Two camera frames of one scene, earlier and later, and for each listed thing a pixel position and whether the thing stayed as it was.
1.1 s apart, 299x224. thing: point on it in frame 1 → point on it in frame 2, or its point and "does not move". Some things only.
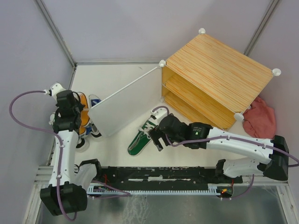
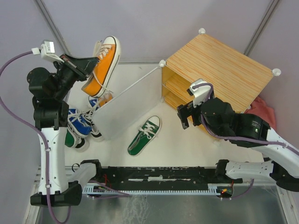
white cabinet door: [116, 109] does not move
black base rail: [139, 175] does not move
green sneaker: [142, 139] does not move
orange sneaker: [82, 131] → [107, 97]
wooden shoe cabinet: [212, 82] does not move
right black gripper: [156, 134] → [184, 111]
